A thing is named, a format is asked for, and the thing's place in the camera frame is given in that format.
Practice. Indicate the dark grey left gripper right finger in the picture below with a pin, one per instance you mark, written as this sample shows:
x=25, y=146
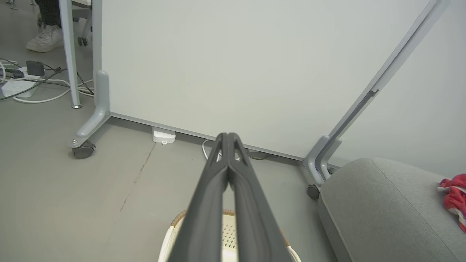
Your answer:
x=255, y=225

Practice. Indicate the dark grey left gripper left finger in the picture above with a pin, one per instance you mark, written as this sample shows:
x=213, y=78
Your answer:
x=204, y=218

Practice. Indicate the red clothing item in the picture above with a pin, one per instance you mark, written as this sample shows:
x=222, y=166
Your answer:
x=455, y=200

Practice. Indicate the white wicker laundry basket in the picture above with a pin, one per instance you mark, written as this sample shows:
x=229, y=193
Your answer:
x=229, y=236

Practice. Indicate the black caster wheel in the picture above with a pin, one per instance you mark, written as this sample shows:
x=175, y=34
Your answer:
x=313, y=191
x=84, y=150

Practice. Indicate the small white power strip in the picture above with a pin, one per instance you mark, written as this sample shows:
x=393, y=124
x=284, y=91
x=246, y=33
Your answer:
x=164, y=136

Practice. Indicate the grey fabric sofa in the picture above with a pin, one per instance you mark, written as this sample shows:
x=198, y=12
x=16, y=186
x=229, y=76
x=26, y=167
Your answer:
x=386, y=218

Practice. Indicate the white partition panel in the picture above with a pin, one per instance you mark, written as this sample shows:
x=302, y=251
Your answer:
x=236, y=65
x=429, y=120

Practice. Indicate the light blue table leg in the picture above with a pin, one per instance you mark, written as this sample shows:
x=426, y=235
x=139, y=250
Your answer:
x=70, y=54

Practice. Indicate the grey office chair base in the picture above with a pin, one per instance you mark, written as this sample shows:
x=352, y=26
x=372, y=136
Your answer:
x=84, y=40

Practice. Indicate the black power adapter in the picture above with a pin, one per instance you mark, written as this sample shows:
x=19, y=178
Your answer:
x=35, y=68

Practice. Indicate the large white power strip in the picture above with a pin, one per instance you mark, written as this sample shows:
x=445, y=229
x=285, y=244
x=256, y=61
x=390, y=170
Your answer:
x=18, y=87

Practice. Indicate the white sneaker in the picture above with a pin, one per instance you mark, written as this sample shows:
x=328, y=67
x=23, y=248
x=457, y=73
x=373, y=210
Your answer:
x=45, y=39

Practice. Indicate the dark trouser leg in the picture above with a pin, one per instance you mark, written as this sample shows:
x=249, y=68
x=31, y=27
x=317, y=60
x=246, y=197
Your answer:
x=49, y=12

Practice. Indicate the grey partition post curved foot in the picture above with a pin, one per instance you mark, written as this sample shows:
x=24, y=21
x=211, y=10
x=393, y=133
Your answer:
x=103, y=94

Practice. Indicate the grey partition post with notch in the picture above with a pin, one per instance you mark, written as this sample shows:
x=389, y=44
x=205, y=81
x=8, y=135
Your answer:
x=400, y=54

